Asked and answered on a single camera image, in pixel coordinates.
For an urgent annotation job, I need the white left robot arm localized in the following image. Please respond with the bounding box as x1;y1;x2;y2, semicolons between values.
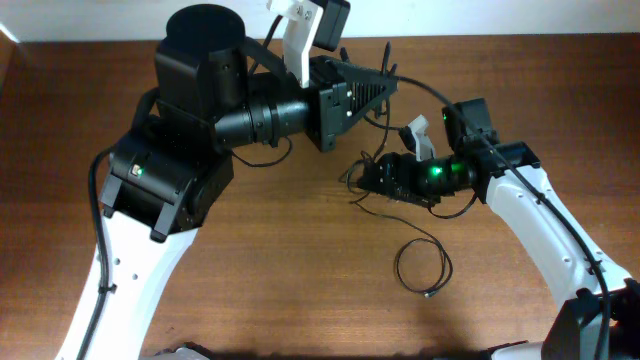
58;1;397;359

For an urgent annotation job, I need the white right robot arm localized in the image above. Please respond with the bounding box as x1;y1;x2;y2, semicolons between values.
357;98;639;359

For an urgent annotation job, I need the black cable with loop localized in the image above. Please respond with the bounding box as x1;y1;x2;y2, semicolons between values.
349;189;454;299

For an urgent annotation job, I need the black cable bundle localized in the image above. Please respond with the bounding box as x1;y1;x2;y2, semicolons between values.
339;41;401;204

